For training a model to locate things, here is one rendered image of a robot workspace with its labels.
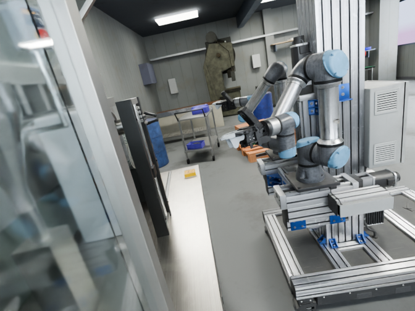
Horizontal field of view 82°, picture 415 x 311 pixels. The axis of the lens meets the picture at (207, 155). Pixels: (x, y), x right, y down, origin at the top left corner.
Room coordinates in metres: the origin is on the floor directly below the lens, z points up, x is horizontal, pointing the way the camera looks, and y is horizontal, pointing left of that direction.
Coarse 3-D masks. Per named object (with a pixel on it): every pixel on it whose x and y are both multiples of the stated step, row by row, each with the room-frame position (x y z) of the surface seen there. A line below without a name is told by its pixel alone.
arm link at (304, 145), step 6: (306, 138) 1.22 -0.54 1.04; (312, 138) 1.19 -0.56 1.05; (318, 138) 1.17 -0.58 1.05; (300, 144) 1.18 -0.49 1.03; (306, 144) 1.16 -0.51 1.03; (312, 144) 1.15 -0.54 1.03; (300, 150) 1.19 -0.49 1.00; (306, 150) 1.15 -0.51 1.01; (300, 156) 1.19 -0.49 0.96; (306, 156) 1.15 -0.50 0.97; (300, 162) 1.19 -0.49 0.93; (306, 162) 1.16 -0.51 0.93; (312, 162) 1.14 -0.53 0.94
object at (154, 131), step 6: (150, 120) 4.52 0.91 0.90; (150, 126) 4.38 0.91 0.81; (156, 126) 4.48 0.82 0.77; (150, 132) 4.36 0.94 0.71; (156, 132) 4.45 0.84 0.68; (150, 138) 4.35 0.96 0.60; (156, 138) 4.42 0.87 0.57; (162, 138) 4.60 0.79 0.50; (156, 144) 4.39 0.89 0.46; (162, 144) 4.52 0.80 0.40; (156, 150) 4.38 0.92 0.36; (162, 150) 4.47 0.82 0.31; (156, 156) 4.36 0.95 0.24; (162, 156) 4.44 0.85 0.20; (162, 162) 4.41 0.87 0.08; (168, 162) 4.56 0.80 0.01
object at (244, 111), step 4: (240, 108) 0.94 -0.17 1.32; (244, 108) 0.92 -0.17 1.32; (240, 112) 0.93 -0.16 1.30; (244, 112) 0.91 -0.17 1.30; (248, 112) 0.91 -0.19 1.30; (244, 116) 0.92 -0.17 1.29; (248, 116) 0.91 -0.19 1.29; (252, 116) 0.92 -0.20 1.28; (248, 120) 0.93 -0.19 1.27; (252, 120) 0.91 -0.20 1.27; (256, 120) 0.92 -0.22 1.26; (248, 124) 0.95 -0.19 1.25; (252, 124) 0.93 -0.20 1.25; (256, 124) 0.91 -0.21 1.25; (260, 124) 0.92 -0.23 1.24; (260, 128) 0.92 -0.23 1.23
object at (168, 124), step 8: (200, 104) 7.49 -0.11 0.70; (208, 104) 7.07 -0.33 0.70; (160, 112) 7.59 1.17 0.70; (216, 112) 7.06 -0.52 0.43; (160, 120) 7.15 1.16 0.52; (168, 120) 7.14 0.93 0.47; (176, 120) 7.13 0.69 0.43; (192, 120) 7.10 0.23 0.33; (200, 120) 7.09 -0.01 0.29; (216, 120) 7.06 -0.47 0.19; (168, 128) 7.14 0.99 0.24; (176, 128) 7.13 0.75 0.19; (184, 128) 7.12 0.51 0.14
